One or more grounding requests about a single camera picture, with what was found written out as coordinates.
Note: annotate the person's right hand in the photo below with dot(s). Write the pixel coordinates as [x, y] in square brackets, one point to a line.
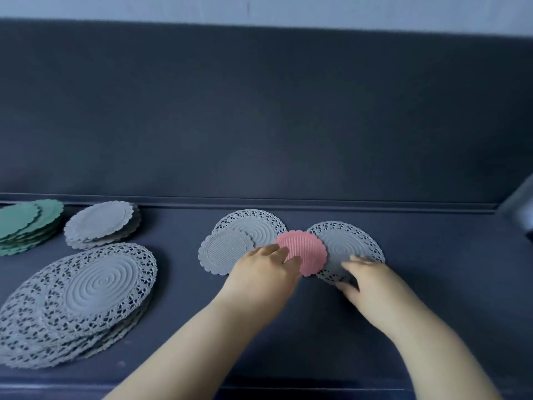
[379, 295]

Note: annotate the person's left hand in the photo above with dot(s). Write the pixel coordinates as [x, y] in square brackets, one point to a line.
[262, 283]

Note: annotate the small grey coaster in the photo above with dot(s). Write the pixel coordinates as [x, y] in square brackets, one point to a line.
[225, 249]

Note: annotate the single pink coaster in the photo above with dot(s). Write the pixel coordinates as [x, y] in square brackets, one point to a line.
[304, 249]

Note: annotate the stack of grey lace doilies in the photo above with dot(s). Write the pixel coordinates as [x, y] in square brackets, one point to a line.
[100, 283]

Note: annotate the stack of small grey coasters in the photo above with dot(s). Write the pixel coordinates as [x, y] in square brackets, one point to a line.
[100, 220]

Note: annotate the stack of green coasters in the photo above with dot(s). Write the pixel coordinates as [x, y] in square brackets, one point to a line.
[21, 218]

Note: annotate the person's right forearm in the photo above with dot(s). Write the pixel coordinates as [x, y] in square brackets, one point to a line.
[441, 362]

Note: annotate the person's left forearm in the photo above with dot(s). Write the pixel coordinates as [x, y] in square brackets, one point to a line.
[187, 354]

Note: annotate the dark blue shelf board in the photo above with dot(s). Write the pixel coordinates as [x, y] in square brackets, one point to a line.
[458, 308]

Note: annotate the clear shelf edge rail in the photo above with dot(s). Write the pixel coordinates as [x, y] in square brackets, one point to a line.
[291, 393]

